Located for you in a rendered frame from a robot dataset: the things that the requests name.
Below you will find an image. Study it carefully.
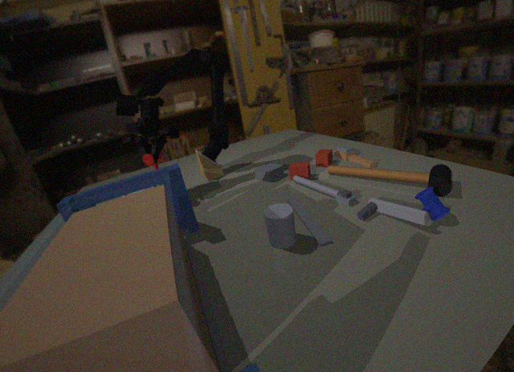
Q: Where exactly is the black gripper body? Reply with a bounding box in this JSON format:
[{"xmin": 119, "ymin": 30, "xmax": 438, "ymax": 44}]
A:
[{"xmin": 123, "ymin": 113, "xmax": 179, "ymax": 147}]

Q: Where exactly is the grey cylinder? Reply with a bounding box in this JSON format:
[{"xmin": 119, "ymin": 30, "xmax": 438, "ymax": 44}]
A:
[{"xmin": 264, "ymin": 203, "xmax": 296, "ymax": 248}]

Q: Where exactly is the black-headed mallet with wooden handle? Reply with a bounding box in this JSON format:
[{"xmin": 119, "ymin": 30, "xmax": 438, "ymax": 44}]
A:
[{"xmin": 328, "ymin": 164, "xmax": 451, "ymax": 197}]

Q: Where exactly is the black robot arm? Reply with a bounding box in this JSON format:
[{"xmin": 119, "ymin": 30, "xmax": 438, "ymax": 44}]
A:
[{"xmin": 116, "ymin": 48, "xmax": 229, "ymax": 162}]

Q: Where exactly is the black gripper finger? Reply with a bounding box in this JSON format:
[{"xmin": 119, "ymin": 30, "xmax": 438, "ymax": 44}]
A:
[
  {"xmin": 134, "ymin": 141, "xmax": 152, "ymax": 155},
  {"xmin": 150, "ymin": 137, "xmax": 168, "ymax": 162}
]

